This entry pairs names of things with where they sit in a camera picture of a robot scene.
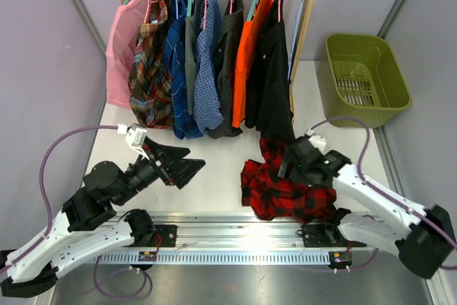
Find orange shirt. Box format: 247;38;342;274
232;0;272;128

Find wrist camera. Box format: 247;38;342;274
306;132;326;151
117;124;148;159

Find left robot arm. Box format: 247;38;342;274
1;131;206;298

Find dark pinstripe shirt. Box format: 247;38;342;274
209;0;245;139

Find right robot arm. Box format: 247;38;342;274
278;136;456;279

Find grey shirt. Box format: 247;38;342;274
185;0;203;115

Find green plastic basket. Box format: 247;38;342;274
316;34;411;129

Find red black plaid shirt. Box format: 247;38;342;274
241;139;336;224

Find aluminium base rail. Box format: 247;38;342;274
34;210;447;305

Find brown plaid shirt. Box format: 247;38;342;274
128;0;174;130

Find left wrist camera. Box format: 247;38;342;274
117;124;148;159

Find blue striped shirt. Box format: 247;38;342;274
164;0;203;139

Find blue checked shirt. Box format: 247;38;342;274
194;0;223;135

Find light blue wire hanger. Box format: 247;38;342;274
288;0;305;81

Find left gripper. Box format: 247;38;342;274
114;136;206;206

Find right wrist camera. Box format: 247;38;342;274
306;132;326;151

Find pink shirt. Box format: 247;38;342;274
106;0;150;109

